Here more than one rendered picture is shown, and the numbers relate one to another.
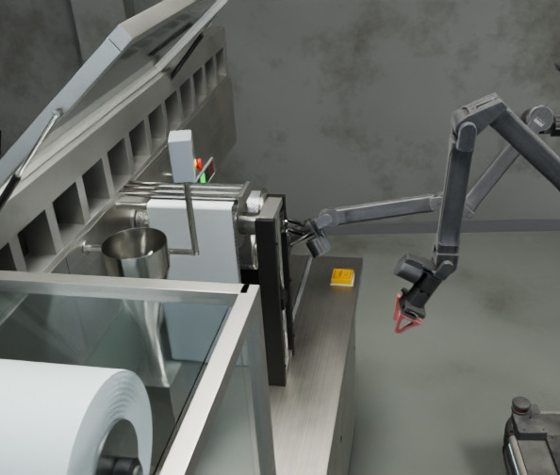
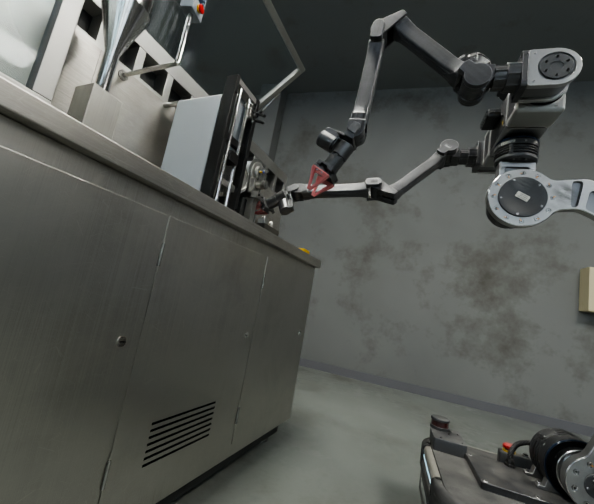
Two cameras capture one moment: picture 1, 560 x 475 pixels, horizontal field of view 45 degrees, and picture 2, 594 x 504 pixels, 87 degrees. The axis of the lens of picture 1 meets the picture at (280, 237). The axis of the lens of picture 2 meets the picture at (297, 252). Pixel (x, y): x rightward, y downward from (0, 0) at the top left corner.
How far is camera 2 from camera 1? 172 cm
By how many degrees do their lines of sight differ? 40
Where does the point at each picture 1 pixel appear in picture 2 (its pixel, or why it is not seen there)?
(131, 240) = not seen: hidden behind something
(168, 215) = (187, 104)
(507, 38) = (451, 268)
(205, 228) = (203, 109)
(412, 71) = (394, 277)
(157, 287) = not seen: outside the picture
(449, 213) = (362, 89)
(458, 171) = (371, 60)
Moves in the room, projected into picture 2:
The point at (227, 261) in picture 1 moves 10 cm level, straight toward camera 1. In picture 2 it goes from (208, 131) to (197, 116)
